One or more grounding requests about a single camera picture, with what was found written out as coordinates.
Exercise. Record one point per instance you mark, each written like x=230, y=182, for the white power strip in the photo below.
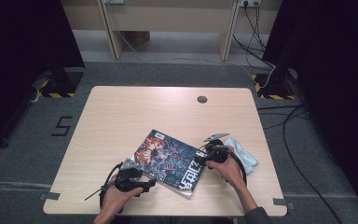
x=114, y=1

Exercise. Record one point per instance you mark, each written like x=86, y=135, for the dark illustrated magazine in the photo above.
x=167, y=158

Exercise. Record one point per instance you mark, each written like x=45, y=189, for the brown cardboard box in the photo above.
x=136, y=38

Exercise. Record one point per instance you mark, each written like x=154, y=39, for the person's right hand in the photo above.
x=230, y=172

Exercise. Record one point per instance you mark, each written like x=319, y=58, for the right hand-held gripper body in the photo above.
x=217, y=152

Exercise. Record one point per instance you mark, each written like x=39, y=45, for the light blue wiping cloth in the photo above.
x=245, y=155

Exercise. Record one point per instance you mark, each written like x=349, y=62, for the white wall socket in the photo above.
x=250, y=2

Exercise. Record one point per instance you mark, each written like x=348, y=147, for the beige wooden desk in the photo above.
x=167, y=15

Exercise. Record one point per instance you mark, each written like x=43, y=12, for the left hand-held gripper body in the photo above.
x=129, y=183

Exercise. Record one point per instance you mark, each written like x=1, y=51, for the stand base with hazard tape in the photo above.
x=62, y=84
x=273, y=88

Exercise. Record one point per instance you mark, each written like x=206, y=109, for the black curtain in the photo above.
x=18, y=56
x=338, y=77

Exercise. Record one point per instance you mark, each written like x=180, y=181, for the person's left hand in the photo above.
x=113, y=202

